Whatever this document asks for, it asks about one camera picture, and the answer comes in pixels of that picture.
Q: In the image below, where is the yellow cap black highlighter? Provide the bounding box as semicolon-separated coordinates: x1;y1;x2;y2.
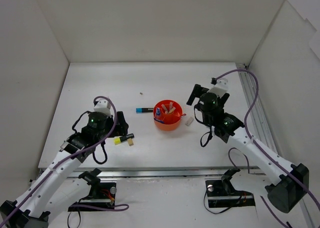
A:
113;133;135;145

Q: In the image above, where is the beige eraser block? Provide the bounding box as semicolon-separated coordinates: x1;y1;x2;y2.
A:
127;138;134;146

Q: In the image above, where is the white eraser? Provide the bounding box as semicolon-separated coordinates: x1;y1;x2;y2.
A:
185;117;194;126

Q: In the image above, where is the blue cap black highlighter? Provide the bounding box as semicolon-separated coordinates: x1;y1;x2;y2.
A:
135;107;154;114

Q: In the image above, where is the blue ballpoint pen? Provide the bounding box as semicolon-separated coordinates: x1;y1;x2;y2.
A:
153;118;164;124

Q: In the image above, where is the clear bottle blue cap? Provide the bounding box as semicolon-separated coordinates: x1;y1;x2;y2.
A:
154;107;162;119

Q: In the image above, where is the slim pink orange marker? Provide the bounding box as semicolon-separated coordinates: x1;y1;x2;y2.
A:
168;107;176;114

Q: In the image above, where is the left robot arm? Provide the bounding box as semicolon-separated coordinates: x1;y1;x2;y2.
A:
0;111;129;228

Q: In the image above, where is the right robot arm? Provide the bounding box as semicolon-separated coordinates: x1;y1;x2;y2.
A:
186;84;309;214

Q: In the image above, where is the orange round compartment organizer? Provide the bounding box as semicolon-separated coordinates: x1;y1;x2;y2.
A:
153;99;184;132

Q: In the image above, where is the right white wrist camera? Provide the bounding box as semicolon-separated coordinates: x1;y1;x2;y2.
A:
208;78;229;98

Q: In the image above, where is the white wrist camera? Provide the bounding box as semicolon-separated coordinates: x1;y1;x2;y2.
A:
208;78;229;98
93;98;112;117

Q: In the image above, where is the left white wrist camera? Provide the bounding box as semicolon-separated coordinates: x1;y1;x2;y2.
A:
93;98;112;117

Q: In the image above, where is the right aluminium rail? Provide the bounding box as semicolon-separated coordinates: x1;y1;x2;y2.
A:
236;62;315;228

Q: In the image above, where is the aluminium rail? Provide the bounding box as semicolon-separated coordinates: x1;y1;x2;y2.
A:
236;62;315;228
37;165;263;180

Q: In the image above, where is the front aluminium rail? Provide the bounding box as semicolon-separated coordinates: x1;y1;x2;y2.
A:
37;165;263;180

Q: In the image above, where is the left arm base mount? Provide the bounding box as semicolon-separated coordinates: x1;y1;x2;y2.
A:
67;168;117;228

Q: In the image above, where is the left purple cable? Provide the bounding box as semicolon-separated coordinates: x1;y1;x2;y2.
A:
0;95;130;228

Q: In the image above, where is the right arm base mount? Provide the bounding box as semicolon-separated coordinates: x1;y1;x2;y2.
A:
203;168;256;215

